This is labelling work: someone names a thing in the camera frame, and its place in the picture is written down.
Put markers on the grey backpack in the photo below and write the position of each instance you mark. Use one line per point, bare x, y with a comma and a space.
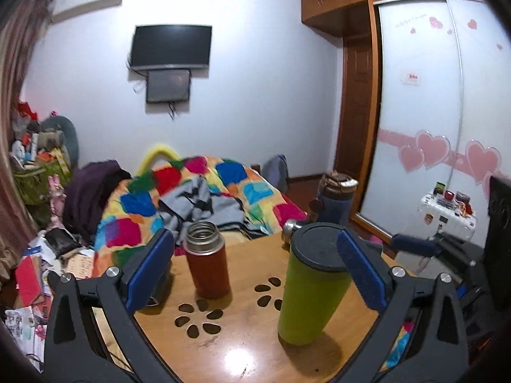
276, 171

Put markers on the grey striped garment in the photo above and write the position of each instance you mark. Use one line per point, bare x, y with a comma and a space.
199, 201

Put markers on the green bag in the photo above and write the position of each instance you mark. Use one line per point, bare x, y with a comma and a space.
34, 191

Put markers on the colourful patchwork blanket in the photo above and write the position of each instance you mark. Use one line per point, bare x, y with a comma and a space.
127, 223

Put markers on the heap of household clutter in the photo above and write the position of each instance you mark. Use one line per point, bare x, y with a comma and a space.
34, 139

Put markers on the pile of papers and boxes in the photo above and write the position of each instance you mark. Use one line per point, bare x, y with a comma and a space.
60, 255

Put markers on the white air conditioner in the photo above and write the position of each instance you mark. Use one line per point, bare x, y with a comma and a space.
86, 7

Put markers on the pink plush toy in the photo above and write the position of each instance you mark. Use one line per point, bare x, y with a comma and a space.
57, 197

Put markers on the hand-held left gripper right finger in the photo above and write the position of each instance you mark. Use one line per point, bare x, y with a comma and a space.
362, 273

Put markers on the red book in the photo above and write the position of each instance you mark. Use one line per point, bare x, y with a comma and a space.
28, 281

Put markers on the blue bottle with brown lid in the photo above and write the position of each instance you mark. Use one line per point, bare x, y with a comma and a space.
333, 205

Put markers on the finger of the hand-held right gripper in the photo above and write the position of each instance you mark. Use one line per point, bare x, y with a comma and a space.
415, 245

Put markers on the metal bottle cap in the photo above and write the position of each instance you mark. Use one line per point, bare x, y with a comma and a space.
290, 230

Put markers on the green cup with black lid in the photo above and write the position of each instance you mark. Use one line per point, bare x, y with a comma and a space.
309, 307

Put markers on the brown curtain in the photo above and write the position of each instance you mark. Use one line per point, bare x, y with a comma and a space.
20, 87

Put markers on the small white cabinet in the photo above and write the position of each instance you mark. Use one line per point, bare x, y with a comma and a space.
449, 217

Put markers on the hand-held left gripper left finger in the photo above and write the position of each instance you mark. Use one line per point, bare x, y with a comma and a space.
148, 273

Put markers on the yellow foam tube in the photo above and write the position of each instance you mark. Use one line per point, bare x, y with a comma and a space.
153, 153

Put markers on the black wall television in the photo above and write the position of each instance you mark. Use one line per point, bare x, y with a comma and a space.
171, 46

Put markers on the small grey wall monitor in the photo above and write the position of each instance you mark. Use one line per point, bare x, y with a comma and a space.
167, 85

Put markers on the red thermos bottle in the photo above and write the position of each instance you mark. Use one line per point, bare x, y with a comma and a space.
209, 267

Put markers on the teal round cushion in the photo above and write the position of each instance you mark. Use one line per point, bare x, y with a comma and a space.
70, 135

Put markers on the black panel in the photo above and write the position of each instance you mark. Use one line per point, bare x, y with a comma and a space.
501, 239

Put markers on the dark purple cloth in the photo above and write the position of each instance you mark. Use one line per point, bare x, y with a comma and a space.
90, 195

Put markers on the white sliding wardrobe with hearts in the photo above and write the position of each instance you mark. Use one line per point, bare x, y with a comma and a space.
423, 107

